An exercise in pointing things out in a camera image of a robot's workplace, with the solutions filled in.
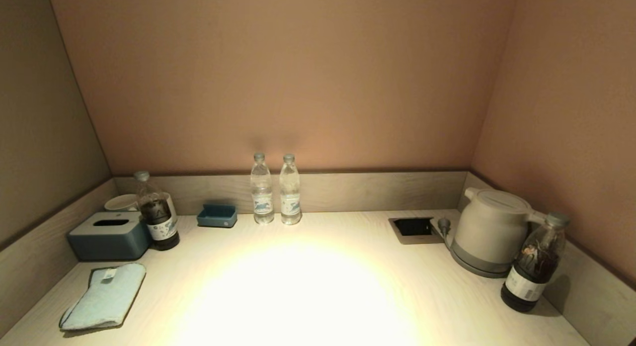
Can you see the light blue microfibre cloth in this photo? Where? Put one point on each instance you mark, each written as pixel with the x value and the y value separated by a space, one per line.
pixel 104 296

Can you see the clear water bottle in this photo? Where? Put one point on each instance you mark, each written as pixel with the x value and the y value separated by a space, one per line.
pixel 290 192
pixel 262 192

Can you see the small blue tray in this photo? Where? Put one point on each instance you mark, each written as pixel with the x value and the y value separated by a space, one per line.
pixel 216 218

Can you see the recessed table socket box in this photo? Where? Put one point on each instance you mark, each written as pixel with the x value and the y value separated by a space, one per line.
pixel 415 227

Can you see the grey power plug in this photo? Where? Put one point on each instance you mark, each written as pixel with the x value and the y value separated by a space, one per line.
pixel 443 224

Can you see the dark tea bottle white label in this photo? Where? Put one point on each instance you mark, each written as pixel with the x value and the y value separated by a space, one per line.
pixel 534 266
pixel 158 212

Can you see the white electric kettle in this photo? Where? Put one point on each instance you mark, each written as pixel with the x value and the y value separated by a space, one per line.
pixel 489 226

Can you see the grey kettle base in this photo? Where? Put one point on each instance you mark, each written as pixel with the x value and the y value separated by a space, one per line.
pixel 477 269

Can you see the white ceramic cup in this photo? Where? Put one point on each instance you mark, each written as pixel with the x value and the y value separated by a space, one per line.
pixel 119 203

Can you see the blue-grey tissue box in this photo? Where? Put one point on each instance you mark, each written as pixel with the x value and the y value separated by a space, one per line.
pixel 109 239

